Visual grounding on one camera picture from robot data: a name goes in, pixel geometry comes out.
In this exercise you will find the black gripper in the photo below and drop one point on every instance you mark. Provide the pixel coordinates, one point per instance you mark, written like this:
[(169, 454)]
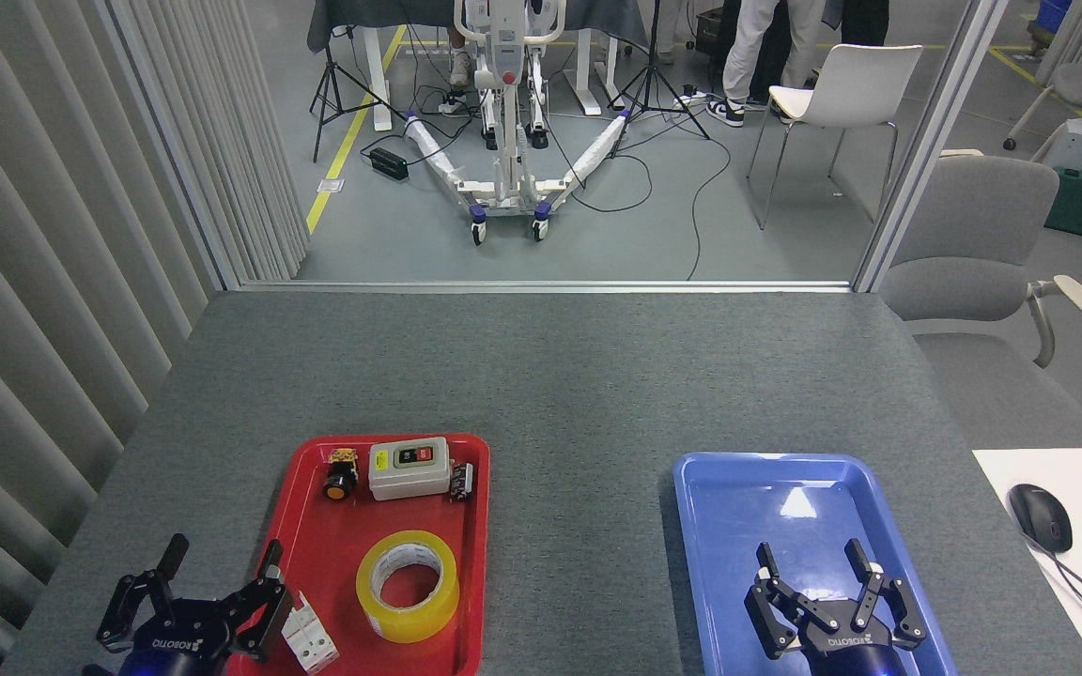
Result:
[(846, 652), (170, 648)]

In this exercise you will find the yellow tape roll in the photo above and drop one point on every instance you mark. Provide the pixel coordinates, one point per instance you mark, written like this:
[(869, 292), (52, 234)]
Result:
[(381, 615)]

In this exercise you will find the white circuit breaker block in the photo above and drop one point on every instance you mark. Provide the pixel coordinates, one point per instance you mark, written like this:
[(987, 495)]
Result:
[(311, 643)]

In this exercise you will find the blue plastic tray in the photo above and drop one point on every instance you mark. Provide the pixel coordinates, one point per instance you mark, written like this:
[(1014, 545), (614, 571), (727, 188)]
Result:
[(748, 526)]

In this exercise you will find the red plastic tray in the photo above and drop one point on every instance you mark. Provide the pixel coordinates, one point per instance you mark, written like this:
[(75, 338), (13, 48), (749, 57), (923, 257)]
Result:
[(334, 545)]

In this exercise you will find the black yellow push button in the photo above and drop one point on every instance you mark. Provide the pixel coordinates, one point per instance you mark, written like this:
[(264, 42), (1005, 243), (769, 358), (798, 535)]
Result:
[(339, 486)]

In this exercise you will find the black computer mouse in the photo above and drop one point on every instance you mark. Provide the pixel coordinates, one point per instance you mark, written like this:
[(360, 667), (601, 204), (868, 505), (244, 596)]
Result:
[(1041, 516)]

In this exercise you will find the white side table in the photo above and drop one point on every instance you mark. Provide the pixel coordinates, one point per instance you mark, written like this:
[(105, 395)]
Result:
[(1011, 465)]

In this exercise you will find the grey slatted partition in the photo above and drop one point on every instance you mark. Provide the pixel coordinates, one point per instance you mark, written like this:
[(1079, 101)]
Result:
[(34, 282)]

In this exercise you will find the grey office chair with armrest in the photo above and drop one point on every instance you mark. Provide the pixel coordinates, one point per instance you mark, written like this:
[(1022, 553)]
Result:
[(968, 235)]

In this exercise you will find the black power strip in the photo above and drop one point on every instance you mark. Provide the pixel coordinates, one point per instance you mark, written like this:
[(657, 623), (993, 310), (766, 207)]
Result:
[(389, 163)]

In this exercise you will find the white plastic chair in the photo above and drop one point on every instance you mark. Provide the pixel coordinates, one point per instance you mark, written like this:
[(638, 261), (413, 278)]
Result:
[(856, 84)]

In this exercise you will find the white wheeled stand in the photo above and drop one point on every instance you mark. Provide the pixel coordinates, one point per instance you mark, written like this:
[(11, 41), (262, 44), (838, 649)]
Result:
[(508, 178)]

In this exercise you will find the black tripod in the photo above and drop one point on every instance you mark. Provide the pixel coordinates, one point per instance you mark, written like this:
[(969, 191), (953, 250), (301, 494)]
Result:
[(654, 80), (327, 80)]

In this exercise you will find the white power strip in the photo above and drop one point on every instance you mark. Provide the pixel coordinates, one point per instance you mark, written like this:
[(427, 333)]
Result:
[(452, 105)]

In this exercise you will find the person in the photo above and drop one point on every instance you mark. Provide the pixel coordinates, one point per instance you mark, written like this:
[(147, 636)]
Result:
[(865, 21), (671, 23), (752, 47), (460, 68)]

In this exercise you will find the black crate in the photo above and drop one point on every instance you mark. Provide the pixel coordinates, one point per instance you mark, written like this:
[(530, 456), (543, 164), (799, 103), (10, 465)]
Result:
[(708, 28)]

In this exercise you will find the desk with dark cloth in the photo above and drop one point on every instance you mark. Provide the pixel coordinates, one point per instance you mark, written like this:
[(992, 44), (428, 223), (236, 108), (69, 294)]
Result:
[(381, 19)]

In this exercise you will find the blue plastic bin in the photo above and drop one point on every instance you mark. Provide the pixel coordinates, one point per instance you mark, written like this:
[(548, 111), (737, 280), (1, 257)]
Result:
[(1054, 14)]

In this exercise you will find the white two-button switch box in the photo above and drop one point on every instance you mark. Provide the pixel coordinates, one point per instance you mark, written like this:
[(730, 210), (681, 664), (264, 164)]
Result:
[(409, 479)]

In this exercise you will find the small black switch component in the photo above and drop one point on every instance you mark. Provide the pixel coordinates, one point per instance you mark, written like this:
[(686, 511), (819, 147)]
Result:
[(462, 481)]

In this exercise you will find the silver frame post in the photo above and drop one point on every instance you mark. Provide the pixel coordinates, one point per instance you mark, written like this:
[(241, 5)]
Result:
[(926, 141)]

